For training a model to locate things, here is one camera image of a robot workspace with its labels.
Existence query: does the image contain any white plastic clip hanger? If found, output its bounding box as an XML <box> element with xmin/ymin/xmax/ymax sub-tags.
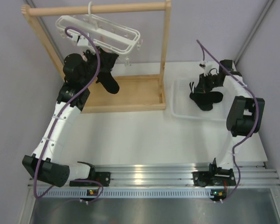
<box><xmin>56</xmin><ymin>2</ymin><xmax>143</xmax><ymax>66</ymax></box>

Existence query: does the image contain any white plastic basket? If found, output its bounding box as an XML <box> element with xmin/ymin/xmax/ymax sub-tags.
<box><xmin>171</xmin><ymin>77</ymin><xmax>233</xmax><ymax>122</ymax></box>

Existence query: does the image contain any aluminium mounting rail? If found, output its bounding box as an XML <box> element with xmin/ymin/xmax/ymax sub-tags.
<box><xmin>28</xmin><ymin>163</ymin><xmax>280</xmax><ymax>200</ymax></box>

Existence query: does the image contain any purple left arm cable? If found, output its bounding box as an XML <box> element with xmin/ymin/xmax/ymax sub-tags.
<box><xmin>32</xmin><ymin>27</ymin><xmax>105</xmax><ymax>206</ymax></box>

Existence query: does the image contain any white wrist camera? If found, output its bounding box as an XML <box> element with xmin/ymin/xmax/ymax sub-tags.
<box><xmin>71</xmin><ymin>34</ymin><xmax>89</xmax><ymax>48</ymax></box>
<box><xmin>199</xmin><ymin>61</ymin><xmax>214</xmax><ymax>75</ymax></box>

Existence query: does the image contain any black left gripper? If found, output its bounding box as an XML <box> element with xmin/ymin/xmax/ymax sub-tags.
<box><xmin>80</xmin><ymin>46</ymin><xmax>118</xmax><ymax>86</ymax></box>

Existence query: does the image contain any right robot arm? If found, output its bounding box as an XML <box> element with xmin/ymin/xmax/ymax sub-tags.
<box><xmin>189</xmin><ymin>59</ymin><xmax>265</xmax><ymax>187</ymax></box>

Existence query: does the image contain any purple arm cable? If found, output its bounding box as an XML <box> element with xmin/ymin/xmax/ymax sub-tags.
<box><xmin>32</xmin><ymin>27</ymin><xmax>105</xmax><ymax>206</ymax></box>
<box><xmin>196</xmin><ymin>39</ymin><xmax>259</xmax><ymax>203</ymax></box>

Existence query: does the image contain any black striped sock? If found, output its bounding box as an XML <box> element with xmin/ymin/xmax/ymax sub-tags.
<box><xmin>95</xmin><ymin>48</ymin><xmax>120</xmax><ymax>95</ymax></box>

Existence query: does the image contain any wooden drying rack frame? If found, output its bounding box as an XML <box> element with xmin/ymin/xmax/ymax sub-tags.
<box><xmin>21</xmin><ymin>0</ymin><xmax>171</xmax><ymax>113</ymax></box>

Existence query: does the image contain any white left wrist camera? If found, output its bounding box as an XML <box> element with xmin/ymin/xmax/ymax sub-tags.
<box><xmin>71</xmin><ymin>34</ymin><xmax>89</xmax><ymax>48</ymax></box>

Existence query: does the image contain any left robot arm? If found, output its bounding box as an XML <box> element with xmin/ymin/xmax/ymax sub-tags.
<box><xmin>22</xmin><ymin>47</ymin><xmax>119</xmax><ymax>187</ymax></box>

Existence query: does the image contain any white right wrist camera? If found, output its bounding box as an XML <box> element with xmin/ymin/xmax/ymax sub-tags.
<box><xmin>199</xmin><ymin>61</ymin><xmax>214</xmax><ymax>75</ymax></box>

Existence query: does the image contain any pink sock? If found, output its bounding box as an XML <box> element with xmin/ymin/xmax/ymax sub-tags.
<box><xmin>82</xmin><ymin>36</ymin><xmax>110</xmax><ymax>61</ymax></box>

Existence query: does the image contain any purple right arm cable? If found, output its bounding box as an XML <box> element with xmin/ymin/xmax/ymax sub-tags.
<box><xmin>196</xmin><ymin>39</ymin><xmax>259</xmax><ymax>203</ymax></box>

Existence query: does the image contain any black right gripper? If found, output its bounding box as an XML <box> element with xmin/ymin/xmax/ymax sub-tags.
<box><xmin>194</xmin><ymin>72</ymin><xmax>221</xmax><ymax>94</ymax></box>

